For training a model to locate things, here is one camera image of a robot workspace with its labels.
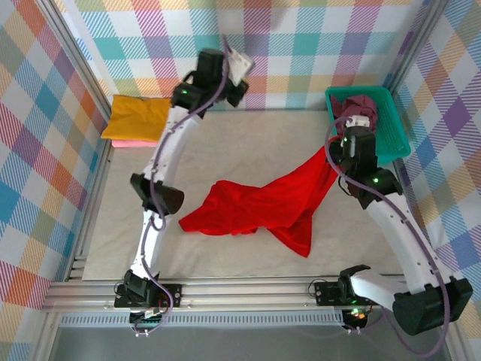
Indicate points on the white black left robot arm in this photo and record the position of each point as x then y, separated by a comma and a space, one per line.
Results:
171, 150

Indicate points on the pink folded t-shirt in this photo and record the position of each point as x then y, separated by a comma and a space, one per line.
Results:
127, 143

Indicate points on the maroon t-shirt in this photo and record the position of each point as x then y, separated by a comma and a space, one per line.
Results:
360, 107

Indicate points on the aluminium side rail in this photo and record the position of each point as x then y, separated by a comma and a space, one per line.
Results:
93, 210

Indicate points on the aluminium front frame rail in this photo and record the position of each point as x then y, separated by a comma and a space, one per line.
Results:
244, 293

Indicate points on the red t-shirt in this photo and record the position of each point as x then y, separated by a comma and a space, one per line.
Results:
248, 210

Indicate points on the teal plastic basket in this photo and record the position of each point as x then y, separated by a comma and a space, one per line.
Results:
391, 128

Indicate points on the yellow folded t-shirt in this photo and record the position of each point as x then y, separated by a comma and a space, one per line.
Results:
131, 118

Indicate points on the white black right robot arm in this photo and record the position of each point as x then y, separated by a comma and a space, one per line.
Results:
398, 233

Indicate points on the small circuit board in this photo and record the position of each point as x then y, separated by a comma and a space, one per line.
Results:
152, 312
357, 314

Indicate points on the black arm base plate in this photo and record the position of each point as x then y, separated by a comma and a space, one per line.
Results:
325, 293
176, 295

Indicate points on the aluminium frame post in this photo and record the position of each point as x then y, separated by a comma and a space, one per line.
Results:
82, 56
414, 45

